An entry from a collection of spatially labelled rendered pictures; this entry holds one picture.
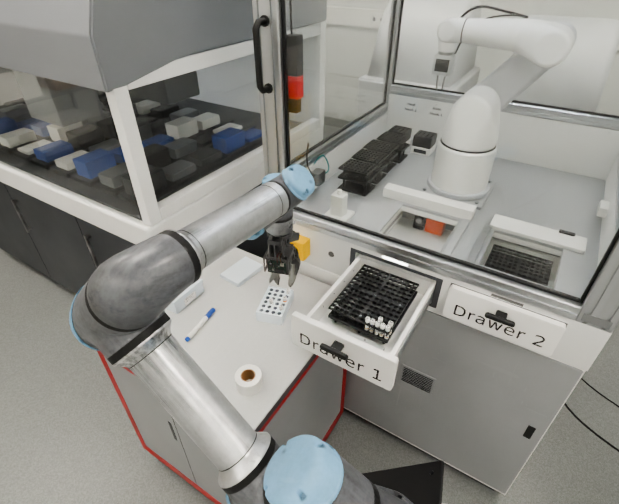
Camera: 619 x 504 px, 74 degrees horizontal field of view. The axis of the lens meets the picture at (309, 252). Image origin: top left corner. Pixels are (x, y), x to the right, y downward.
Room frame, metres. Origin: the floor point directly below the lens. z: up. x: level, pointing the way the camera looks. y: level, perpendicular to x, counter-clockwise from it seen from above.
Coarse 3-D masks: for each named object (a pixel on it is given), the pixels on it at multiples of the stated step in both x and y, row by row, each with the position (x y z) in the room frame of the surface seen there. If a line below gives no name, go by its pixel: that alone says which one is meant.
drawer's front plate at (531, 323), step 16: (464, 288) 0.84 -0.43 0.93; (448, 304) 0.84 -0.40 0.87; (464, 304) 0.82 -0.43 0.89; (480, 304) 0.80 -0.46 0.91; (496, 304) 0.78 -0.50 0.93; (464, 320) 0.81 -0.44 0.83; (480, 320) 0.79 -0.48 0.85; (512, 320) 0.75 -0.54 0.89; (528, 320) 0.73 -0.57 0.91; (544, 320) 0.72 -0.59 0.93; (512, 336) 0.74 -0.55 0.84; (528, 336) 0.73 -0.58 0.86; (544, 336) 0.71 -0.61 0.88; (560, 336) 0.69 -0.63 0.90; (544, 352) 0.70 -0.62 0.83
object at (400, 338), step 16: (352, 272) 0.97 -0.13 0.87; (400, 272) 0.95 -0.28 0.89; (336, 288) 0.89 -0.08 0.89; (432, 288) 0.88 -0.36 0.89; (320, 304) 0.81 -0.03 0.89; (416, 304) 0.87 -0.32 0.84; (320, 320) 0.81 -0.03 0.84; (416, 320) 0.77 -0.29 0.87; (368, 336) 0.75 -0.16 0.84; (400, 336) 0.70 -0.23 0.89; (400, 352) 0.67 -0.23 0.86
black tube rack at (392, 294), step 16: (368, 272) 0.94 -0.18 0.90; (384, 272) 0.94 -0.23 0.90; (352, 288) 0.87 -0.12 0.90; (368, 288) 0.87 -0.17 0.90; (384, 288) 0.87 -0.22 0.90; (400, 288) 0.87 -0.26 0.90; (416, 288) 0.87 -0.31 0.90; (336, 304) 0.81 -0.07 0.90; (352, 304) 0.83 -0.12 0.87; (368, 304) 0.81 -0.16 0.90; (384, 304) 0.80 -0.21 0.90; (400, 304) 0.80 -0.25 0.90; (336, 320) 0.78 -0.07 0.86; (352, 320) 0.77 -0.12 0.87; (384, 320) 0.75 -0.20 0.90; (400, 320) 0.78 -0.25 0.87
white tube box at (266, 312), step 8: (272, 288) 0.99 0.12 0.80; (280, 288) 0.99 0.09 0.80; (264, 296) 0.95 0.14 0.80; (272, 296) 0.95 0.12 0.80; (280, 296) 0.96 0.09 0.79; (288, 296) 0.95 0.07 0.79; (264, 304) 0.91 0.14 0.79; (272, 304) 0.91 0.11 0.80; (280, 304) 0.91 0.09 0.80; (288, 304) 0.92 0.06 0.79; (256, 312) 0.88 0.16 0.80; (264, 312) 0.88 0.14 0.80; (272, 312) 0.89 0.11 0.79; (280, 312) 0.88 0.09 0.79; (264, 320) 0.87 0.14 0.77; (272, 320) 0.87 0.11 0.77; (280, 320) 0.86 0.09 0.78
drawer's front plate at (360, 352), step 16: (304, 320) 0.72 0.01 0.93; (304, 336) 0.72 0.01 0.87; (320, 336) 0.69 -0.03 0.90; (336, 336) 0.67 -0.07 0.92; (320, 352) 0.69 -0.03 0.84; (352, 352) 0.65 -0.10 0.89; (368, 352) 0.62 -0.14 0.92; (384, 352) 0.62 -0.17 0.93; (352, 368) 0.64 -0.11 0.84; (368, 368) 0.62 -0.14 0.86; (384, 368) 0.60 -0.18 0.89; (384, 384) 0.60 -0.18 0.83
